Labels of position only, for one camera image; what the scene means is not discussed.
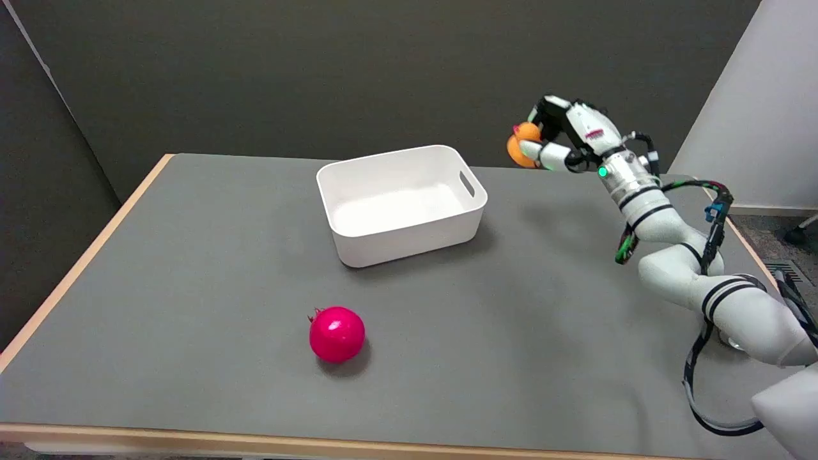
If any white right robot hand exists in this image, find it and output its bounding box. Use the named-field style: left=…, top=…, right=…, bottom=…
left=518, top=95, right=628, bottom=173

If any white plastic box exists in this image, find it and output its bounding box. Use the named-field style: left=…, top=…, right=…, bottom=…
left=316, top=145, right=488, bottom=268

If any black chair caster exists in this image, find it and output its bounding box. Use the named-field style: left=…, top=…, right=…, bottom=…
left=784, top=213, right=818, bottom=246

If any red pomegranate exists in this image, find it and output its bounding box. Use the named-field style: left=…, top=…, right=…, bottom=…
left=308, top=306, right=366, bottom=364

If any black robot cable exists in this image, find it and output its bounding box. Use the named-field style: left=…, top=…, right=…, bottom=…
left=615, top=131, right=818, bottom=437

